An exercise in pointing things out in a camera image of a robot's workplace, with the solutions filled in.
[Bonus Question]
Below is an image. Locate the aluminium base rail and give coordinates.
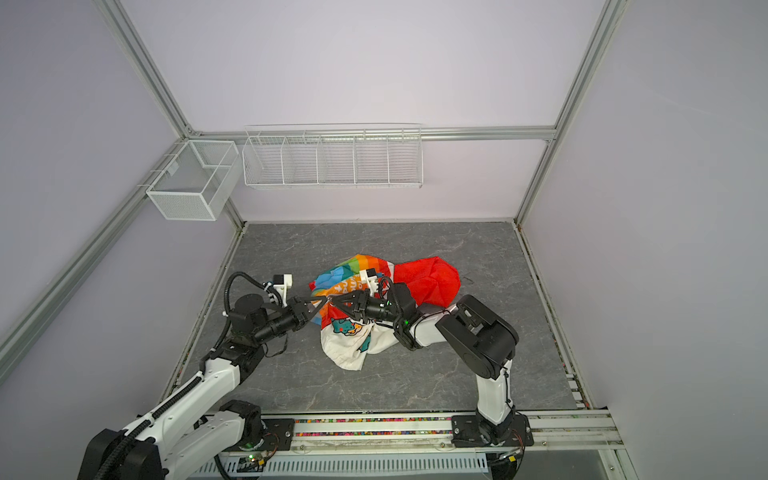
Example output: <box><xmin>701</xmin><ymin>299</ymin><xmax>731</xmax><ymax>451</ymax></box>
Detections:
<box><xmin>107</xmin><ymin>411</ymin><xmax>637</xmax><ymax>480</ymax></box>

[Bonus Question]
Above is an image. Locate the black left arm corrugated cable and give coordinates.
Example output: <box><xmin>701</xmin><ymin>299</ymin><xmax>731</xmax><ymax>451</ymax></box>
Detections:
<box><xmin>223</xmin><ymin>271</ymin><xmax>271</xmax><ymax>316</ymax></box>

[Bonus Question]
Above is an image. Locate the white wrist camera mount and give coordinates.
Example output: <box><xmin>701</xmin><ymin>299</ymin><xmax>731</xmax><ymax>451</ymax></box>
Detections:
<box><xmin>272</xmin><ymin>273</ymin><xmax>293</xmax><ymax>298</ymax></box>
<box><xmin>359</xmin><ymin>268</ymin><xmax>379</xmax><ymax>296</ymax></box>

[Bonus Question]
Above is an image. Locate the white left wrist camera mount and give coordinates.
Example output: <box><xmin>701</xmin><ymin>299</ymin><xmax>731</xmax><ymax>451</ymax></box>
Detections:
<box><xmin>272</xmin><ymin>273</ymin><xmax>293</xmax><ymax>298</ymax></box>

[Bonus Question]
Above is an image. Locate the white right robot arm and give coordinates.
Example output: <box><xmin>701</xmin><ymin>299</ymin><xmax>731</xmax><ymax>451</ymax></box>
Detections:
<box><xmin>330</xmin><ymin>283</ymin><xmax>519</xmax><ymax>426</ymax></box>

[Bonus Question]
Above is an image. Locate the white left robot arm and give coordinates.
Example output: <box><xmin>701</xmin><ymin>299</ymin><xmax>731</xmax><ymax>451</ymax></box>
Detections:
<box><xmin>78</xmin><ymin>294</ymin><xmax>326</xmax><ymax>479</ymax></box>

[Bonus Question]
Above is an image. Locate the white mesh box basket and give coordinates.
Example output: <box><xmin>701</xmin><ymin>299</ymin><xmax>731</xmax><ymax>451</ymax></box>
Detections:
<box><xmin>147</xmin><ymin>140</ymin><xmax>242</xmax><ymax>221</ymax></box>

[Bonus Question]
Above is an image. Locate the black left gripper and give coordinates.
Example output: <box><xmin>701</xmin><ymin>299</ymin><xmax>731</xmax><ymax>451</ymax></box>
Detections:
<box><xmin>254</xmin><ymin>296</ymin><xmax>327</xmax><ymax>345</ymax></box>

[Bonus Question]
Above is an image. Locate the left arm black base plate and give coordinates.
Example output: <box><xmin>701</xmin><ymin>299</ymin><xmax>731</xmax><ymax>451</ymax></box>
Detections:
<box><xmin>225</xmin><ymin>417</ymin><xmax>296</xmax><ymax>453</ymax></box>

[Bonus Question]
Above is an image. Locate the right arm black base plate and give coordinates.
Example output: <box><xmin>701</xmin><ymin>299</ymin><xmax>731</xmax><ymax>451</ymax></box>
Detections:
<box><xmin>451</xmin><ymin>410</ymin><xmax>535</xmax><ymax>448</ymax></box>

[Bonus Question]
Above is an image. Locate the white vented cable duct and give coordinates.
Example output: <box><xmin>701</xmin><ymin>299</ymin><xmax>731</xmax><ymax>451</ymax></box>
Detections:
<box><xmin>222</xmin><ymin>452</ymin><xmax>490</xmax><ymax>479</ymax></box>

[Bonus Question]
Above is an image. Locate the colourful rainbow kids jacket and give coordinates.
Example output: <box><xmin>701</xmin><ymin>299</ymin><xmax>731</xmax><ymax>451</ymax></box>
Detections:
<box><xmin>309</xmin><ymin>255</ymin><xmax>461</xmax><ymax>371</ymax></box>

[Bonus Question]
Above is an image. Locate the white wire shelf basket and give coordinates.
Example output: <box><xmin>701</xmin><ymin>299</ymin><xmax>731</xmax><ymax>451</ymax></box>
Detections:
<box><xmin>241</xmin><ymin>123</ymin><xmax>424</xmax><ymax>188</ymax></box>

